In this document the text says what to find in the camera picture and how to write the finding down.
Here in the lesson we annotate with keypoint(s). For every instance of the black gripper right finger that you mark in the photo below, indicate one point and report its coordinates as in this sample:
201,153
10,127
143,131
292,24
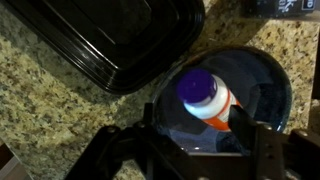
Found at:
273,153

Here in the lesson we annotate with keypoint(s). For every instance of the dark blue bowl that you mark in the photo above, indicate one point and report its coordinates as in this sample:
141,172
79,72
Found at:
266,100

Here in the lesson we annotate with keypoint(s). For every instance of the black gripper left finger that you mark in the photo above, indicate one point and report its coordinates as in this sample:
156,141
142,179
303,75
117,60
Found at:
126,156

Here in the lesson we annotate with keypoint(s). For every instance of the glass bottle with black cap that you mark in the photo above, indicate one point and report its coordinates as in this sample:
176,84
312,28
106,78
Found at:
283,10

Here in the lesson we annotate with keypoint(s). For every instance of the black plastic tray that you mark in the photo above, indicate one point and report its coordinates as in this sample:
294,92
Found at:
110,40

